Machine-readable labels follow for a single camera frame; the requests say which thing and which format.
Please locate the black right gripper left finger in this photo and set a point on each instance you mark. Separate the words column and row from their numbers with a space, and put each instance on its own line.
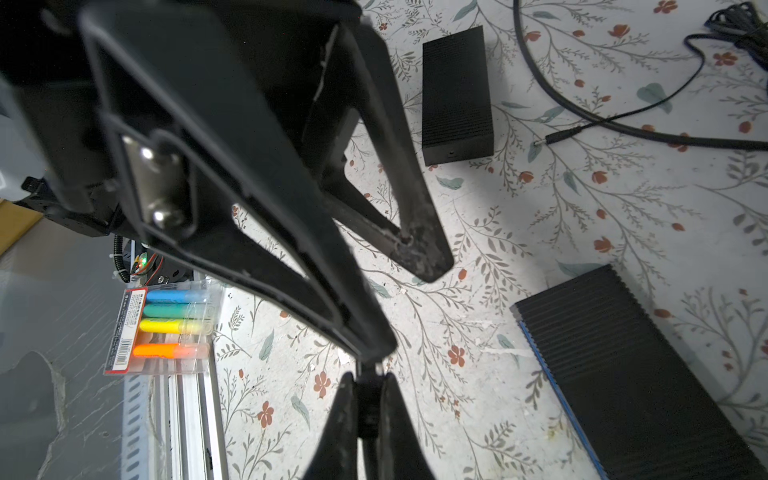
column 336, row 455

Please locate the pack of coloured markers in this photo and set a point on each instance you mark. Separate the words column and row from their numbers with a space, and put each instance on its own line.
column 165, row 329

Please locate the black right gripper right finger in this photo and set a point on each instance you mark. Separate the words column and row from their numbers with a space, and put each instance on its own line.
column 399, row 453

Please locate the blue black network switch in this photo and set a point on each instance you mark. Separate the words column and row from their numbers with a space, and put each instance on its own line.
column 457, row 119

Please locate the black ribbed network switch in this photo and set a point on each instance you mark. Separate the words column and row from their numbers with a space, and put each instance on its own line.
column 634, row 404

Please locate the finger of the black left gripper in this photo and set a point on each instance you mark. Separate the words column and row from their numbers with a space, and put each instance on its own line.
column 209, row 177
column 358, row 85

